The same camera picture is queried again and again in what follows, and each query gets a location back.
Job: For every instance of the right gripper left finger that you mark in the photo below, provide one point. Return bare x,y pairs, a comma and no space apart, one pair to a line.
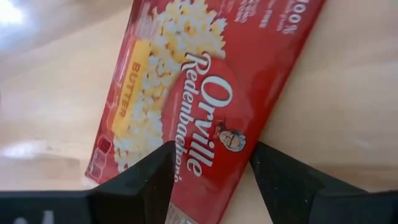
146,193

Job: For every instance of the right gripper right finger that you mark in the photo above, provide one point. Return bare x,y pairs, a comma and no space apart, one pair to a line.
283,193

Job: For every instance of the red Orville popcorn bag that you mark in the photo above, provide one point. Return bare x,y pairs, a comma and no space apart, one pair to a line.
217,77

